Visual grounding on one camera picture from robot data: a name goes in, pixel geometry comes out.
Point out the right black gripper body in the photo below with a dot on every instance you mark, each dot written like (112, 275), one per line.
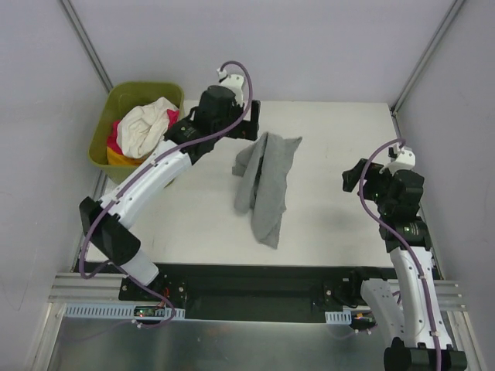
(354, 176)

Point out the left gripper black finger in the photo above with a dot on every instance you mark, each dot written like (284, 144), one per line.
(245, 131)
(254, 116)

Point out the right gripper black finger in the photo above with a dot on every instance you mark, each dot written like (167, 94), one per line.
(359, 167)
(351, 180)

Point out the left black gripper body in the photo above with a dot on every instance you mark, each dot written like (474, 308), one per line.
(250, 120)

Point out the grey t shirt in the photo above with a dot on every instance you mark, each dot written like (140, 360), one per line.
(263, 168)

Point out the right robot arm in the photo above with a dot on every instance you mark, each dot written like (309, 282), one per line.
(411, 322)

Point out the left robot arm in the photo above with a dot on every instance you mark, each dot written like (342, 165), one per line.
(107, 222)

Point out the pink t shirt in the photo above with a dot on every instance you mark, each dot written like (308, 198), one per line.
(112, 138)

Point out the white t shirt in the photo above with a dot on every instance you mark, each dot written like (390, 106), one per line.
(143, 127)

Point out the green plastic bin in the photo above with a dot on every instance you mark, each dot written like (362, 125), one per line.
(121, 99)

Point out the yellow t shirt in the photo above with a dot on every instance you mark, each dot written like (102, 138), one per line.
(116, 159)

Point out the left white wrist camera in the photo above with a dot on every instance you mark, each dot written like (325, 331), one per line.
(233, 82)

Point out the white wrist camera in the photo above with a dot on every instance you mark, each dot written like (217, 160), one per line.
(233, 82)
(401, 158)

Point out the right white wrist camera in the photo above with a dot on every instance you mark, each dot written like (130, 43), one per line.
(401, 158)

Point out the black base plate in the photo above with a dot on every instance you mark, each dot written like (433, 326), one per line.
(249, 293)

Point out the right slotted cable duct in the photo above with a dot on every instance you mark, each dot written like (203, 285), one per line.
(343, 317)

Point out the slotted cable duct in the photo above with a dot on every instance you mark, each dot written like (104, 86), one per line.
(343, 317)
(113, 311)

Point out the left aluminium frame post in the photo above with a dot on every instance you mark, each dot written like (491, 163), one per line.
(87, 45)

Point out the aluminium frame post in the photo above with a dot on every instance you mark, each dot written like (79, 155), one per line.
(427, 54)
(87, 45)

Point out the right aluminium frame post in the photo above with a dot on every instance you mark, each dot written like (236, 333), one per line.
(427, 54)

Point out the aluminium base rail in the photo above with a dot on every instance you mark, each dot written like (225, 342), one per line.
(72, 288)

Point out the left slotted cable duct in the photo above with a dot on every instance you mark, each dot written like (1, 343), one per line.
(113, 311)

